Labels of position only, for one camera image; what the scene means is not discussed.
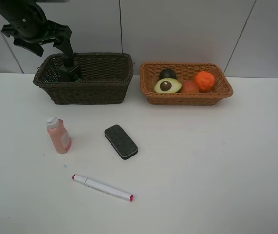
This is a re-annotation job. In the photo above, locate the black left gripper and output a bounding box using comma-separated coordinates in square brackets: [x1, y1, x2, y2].
[1, 4, 74, 66]

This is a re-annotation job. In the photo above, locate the dark green pump bottle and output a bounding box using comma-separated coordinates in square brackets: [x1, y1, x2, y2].
[58, 58, 82, 83]

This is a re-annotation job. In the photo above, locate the pink lotion bottle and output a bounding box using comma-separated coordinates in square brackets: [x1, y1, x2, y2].
[46, 117, 72, 154]

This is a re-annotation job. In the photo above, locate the dark mangosteen fruit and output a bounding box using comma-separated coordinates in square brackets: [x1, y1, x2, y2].
[159, 68, 177, 80]

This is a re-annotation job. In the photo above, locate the halved avocado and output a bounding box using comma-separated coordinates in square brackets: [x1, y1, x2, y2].
[154, 78, 182, 94]

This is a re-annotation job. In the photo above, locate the orange-red peach fruit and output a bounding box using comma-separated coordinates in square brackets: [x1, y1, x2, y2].
[181, 80, 199, 94]

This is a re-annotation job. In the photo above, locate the orange tangerine fruit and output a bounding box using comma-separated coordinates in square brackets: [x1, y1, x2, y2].
[194, 71, 215, 92]

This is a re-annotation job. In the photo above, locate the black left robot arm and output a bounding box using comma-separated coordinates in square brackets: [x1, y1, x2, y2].
[0, 0, 74, 67]

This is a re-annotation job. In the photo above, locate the dark brown wicker basket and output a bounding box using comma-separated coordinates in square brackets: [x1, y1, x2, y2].
[33, 52, 133, 105]

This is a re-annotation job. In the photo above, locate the light orange wicker basket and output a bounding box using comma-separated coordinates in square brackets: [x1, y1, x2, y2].
[140, 62, 233, 106]

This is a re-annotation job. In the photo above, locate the black whiteboard eraser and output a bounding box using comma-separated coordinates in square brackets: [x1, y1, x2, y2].
[104, 124, 138, 160]

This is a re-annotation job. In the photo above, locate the white pink-capped marker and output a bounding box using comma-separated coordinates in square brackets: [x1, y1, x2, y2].
[72, 174, 134, 202]

